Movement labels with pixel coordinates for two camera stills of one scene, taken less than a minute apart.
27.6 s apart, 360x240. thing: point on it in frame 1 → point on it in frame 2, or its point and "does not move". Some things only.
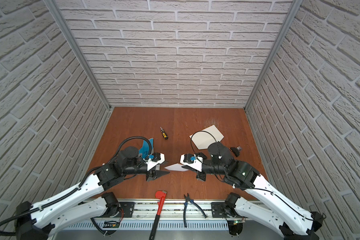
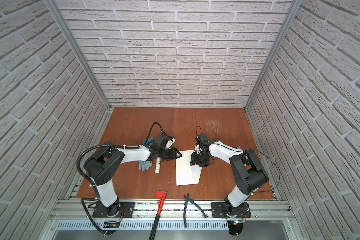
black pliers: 188,199 does not move
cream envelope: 202,140 → 186,174
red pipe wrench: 161,195 does not move
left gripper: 158,173 → 175,154
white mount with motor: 192,161 → 200,144
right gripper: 201,176 → 194,159
